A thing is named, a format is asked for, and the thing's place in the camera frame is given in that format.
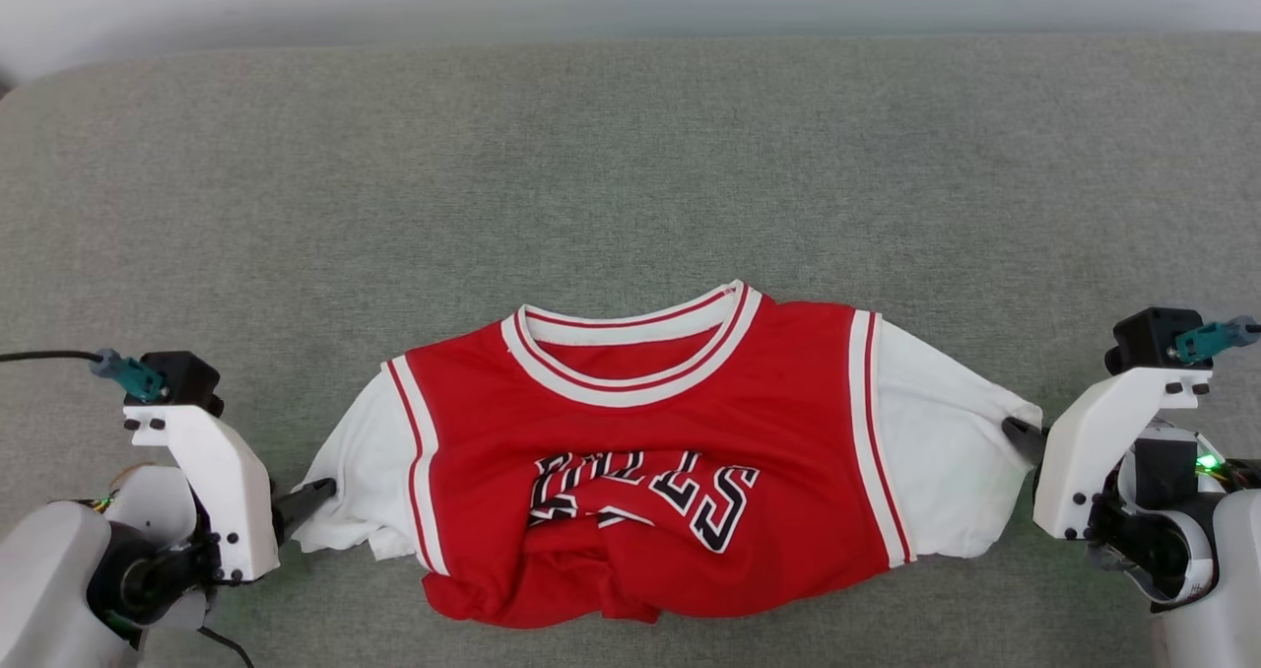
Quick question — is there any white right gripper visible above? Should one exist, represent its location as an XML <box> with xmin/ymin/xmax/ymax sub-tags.
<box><xmin>1002</xmin><ymin>367</ymin><xmax>1213</xmax><ymax>541</ymax></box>

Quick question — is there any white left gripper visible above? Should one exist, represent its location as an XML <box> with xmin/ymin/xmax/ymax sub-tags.
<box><xmin>123</xmin><ymin>404</ymin><xmax>338</xmax><ymax>585</ymax></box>

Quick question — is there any red and white basketball jersey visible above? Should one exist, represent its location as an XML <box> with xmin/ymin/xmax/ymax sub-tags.
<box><xmin>293</xmin><ymin>279</ymin><xmax>1043</xmax><ymax>630</ymax></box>

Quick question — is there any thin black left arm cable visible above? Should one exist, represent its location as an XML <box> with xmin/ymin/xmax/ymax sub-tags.
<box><xmin>197</xmin><ymin>626</ymin><xmax>255</xmax><ymax>668</ymax></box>

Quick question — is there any teal left camera cable plug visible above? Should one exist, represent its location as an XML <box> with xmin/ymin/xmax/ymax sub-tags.
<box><xmin>91</xmin><ymin>350</ymin><xmax>166</xmax><ymax>403</ymax></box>

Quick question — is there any teal camera cable plug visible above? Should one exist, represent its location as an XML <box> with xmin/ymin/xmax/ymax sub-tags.
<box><xmin>91</xmin><ymin>350</ymin><xmax>166</xmax><ymax>403</ymax></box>
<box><xmin>1174</xmin><ymin>315</ymin><xmax>1261</xmax><ymax>366</ymax></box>

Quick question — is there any teal right camera cable plug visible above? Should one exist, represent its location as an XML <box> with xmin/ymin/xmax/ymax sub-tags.
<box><xmin>1174</xmin><ymin>315</ymin><xmax>1261</xmax><ymax>366</ymax></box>

